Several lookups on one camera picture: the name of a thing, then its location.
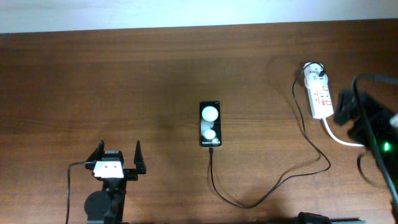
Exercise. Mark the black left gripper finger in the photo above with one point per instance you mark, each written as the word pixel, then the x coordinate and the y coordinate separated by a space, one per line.
pixel 97 153
pixel 139 160

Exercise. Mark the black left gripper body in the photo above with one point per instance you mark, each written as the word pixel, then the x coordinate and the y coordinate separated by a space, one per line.
pixel 120 183

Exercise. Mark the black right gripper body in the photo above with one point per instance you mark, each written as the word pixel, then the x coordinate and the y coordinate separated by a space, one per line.
pixel 371 107

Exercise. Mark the black smartphone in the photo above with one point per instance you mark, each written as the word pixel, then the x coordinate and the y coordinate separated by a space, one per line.
pixel 210 124

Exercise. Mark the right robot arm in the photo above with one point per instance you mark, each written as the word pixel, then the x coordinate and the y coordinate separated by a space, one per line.
pixel 379 117

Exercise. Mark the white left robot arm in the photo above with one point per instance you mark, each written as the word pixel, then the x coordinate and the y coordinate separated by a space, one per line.
pixel 107 204

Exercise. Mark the white charger plug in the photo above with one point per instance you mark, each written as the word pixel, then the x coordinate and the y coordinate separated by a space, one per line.
pixel 315 75

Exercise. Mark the white power strip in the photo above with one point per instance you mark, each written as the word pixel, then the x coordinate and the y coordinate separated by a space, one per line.
pixel 320 102

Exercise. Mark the black base bracket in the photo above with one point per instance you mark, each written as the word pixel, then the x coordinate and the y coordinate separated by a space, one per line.
pixel 311 218

